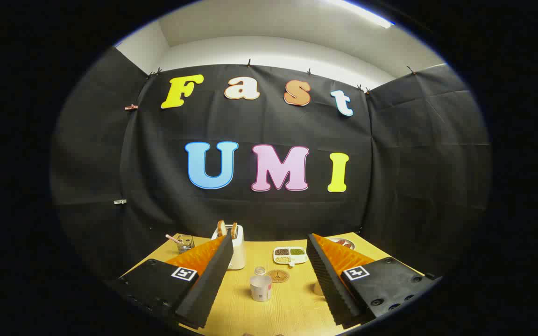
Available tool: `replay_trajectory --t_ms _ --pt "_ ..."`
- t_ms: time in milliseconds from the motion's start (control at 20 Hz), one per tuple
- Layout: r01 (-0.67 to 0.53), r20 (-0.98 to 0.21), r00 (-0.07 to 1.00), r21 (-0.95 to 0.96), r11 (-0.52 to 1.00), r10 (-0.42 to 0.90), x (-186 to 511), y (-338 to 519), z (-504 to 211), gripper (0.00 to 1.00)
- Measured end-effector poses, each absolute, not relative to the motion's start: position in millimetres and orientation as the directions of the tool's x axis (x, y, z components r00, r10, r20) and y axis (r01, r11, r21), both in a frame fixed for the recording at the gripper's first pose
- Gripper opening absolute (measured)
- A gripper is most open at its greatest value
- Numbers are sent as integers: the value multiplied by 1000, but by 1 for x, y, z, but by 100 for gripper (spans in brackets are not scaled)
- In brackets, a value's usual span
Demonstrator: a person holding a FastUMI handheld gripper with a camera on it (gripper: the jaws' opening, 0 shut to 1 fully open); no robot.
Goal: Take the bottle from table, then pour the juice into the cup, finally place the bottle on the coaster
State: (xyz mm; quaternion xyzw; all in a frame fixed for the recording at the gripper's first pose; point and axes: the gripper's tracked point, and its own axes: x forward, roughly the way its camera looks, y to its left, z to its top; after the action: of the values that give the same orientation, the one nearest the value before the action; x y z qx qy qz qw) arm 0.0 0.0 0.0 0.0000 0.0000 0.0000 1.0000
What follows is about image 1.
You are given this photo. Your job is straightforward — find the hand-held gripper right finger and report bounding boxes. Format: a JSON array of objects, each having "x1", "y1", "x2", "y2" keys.
[{"x1": 306, "y1": 233, "x2": 440, "y2": 327}]

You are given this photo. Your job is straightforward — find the wooden table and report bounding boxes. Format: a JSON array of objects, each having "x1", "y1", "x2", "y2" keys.
[{"x1": 120, "y1": 232, "x2": 438, "y2": 336}]

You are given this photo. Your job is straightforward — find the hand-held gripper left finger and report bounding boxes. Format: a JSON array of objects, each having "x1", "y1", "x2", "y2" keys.
[{"x1": 117, "y1": 235, "x2": 234, "y2": 329}]

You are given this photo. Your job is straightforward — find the white divided bean dish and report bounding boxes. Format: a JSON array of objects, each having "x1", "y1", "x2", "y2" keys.
[{"x1": 273, "y1": 246, "x2": 308, "y2": 267}]

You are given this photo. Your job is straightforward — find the clear juice bottle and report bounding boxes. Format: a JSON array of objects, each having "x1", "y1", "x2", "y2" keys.
[{"x1": 250, "y1": 266, "x2": 272, "y2": 302}]

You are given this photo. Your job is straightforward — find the black backdrop cloth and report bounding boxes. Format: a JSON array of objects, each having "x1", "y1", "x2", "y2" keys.
[{"x1": 50, "y1": 47, "x2": 491, "y2": 280}]

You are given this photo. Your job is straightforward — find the white oval plate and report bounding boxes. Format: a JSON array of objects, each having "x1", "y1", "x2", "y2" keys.
[{"x1": 326, "y1": 238, "x2": 356, "y2": 251}]

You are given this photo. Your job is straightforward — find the white toaster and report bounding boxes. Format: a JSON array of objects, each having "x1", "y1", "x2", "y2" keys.
[{"x1": 211, "y1": 225, "x2": 246, "y2": 270}]

